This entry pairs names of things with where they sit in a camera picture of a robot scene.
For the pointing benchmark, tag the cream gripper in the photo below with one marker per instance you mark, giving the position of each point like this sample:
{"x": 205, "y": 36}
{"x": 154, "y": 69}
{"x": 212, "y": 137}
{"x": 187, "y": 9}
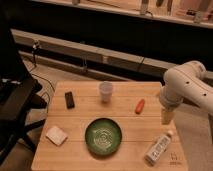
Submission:
{"x": 166, "y": 116}

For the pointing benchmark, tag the white sponge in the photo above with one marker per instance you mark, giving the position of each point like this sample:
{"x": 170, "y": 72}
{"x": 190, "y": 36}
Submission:
{"x": 56, "y": 135}

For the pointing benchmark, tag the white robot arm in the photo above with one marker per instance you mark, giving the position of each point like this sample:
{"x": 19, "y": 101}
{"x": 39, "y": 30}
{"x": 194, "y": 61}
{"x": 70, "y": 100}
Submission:
{"x": 185, "y": 82}

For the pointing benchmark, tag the green ceramic bowl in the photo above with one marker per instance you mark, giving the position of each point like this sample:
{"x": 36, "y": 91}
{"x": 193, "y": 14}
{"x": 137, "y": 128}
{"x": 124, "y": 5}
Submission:
{"x": 103, "y": 136}

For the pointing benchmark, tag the orange carrot toy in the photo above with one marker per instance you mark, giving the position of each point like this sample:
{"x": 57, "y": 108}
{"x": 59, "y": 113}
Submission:
{"x": 140, "y": 106}

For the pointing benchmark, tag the white plastic bottle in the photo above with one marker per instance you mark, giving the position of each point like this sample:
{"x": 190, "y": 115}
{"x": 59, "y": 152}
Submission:
{"x": 158, "y": 148}

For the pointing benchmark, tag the translucent plastic cup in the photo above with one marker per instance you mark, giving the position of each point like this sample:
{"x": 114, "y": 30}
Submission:
{"x": 105, "y": 90}

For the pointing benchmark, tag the small black rectangular block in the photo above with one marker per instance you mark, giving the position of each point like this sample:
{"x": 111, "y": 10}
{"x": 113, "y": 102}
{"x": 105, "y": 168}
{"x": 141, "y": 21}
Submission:
{"x": 69, "y": 100}

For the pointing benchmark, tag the black office chair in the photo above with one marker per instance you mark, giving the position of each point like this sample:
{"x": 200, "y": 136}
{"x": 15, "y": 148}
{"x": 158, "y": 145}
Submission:
{"x": 18, "y": 95}

